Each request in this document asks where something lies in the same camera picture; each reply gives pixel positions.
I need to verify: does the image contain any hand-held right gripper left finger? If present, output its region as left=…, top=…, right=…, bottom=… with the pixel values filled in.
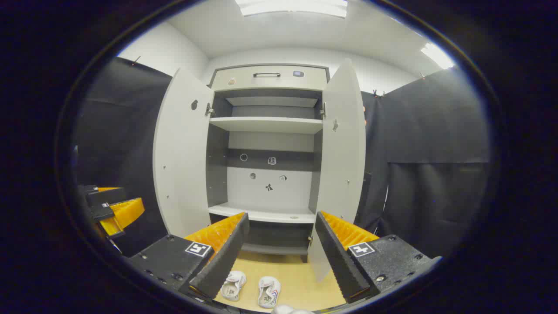
left=126, top=212, right=250, bottom=301

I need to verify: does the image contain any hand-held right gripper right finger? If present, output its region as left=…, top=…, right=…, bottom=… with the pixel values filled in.
left=315, top=211, right=442, bottom=304

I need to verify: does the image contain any white sneaker shoe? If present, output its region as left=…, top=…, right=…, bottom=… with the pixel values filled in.
left=258, top=276, right=282, bottom=309
left=220, top=270, right=247, bottom=301

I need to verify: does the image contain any grey shoe cabinet door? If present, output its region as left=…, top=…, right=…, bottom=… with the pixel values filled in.
left=307, top=58, right=367, bottom=283
left=153, top=68, right=215, bottom=238

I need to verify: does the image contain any grey shoe cabinet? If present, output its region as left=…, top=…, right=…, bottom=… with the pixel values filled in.
left=153, top=58, right=367, bottom=283

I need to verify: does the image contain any beige cabinet drawer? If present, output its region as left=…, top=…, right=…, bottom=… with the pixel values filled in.
left=211, top=65, right=328, bottom=91

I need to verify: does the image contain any black backdrop cloth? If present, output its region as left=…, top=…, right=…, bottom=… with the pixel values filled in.
left=360, top=90, right=384, bottom=232
left=74, top=57, right=173, bottom=258
left=377, top=65, right=493, bottom=259

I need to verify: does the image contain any ceiling light panel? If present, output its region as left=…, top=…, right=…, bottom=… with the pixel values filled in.
left=235, top=0, right=348, bottom=18
left=421, top=43, right=455, bottom=69

